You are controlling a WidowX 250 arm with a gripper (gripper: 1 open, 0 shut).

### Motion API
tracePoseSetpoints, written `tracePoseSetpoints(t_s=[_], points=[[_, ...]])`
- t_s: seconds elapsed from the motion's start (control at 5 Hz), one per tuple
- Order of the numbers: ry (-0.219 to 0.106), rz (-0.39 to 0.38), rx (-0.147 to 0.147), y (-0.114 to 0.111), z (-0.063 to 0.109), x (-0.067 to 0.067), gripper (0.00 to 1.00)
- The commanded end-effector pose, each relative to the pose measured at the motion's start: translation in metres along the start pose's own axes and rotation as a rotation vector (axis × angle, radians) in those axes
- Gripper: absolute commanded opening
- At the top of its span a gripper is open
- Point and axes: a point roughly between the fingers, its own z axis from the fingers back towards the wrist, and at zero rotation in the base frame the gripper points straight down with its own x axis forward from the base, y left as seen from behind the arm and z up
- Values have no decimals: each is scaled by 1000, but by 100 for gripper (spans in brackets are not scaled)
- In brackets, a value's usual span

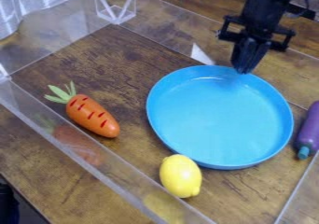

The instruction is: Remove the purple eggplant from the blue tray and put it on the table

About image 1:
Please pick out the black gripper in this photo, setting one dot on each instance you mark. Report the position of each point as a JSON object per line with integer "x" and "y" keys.
{"x": 256, "y": 23}

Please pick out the blue round tray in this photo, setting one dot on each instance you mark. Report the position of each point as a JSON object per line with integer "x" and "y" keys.
{"x": 226, "y": 120}

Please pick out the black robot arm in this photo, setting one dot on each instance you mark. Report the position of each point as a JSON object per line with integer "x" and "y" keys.
{"x": 255, "y": 32}

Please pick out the orange toy carrot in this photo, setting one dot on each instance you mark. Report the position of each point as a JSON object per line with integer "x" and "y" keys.
{"x": 84, "y": 111}

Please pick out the yellow toy lemon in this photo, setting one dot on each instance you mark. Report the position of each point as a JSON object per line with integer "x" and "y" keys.
{"x": 180, "y": 176}

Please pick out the purple toy eggplant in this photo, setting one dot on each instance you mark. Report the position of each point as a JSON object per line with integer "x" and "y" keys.
{"x": 307, "y": 140}

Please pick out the clear acrylic enclosure wall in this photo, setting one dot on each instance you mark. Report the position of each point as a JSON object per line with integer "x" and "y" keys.
{"x": 114, "y": 46}

